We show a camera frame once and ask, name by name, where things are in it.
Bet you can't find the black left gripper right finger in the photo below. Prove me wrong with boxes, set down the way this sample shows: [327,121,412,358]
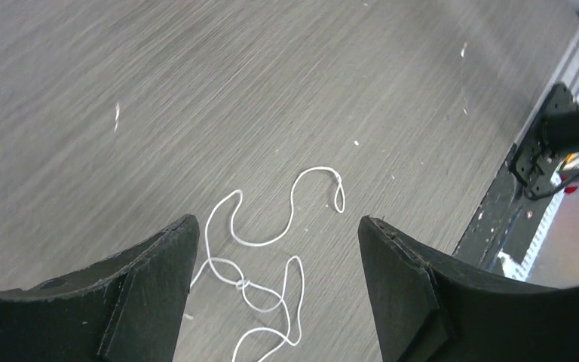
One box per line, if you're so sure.
[358,216,579,361]

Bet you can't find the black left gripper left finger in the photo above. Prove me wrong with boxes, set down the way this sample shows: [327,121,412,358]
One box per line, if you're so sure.
[0,215,200,361]

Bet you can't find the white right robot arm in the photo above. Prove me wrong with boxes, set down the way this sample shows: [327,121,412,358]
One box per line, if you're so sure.
[510,83,579,201]

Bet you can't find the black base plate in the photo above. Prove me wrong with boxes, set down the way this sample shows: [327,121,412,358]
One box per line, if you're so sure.
[452,146,563,282]

